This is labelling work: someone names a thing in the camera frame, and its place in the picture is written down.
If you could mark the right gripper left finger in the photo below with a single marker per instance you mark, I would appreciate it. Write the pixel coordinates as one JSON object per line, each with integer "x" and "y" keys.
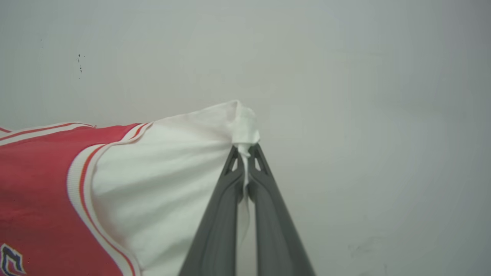
{"x": 218, "y": 230}

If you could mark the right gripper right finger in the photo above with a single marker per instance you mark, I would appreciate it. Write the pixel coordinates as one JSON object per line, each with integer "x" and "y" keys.
{"x": 274, "y": 230}

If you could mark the red and white jersey garment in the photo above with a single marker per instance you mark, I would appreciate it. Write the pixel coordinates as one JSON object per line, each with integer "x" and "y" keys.
{"x": 153, "y": 184}

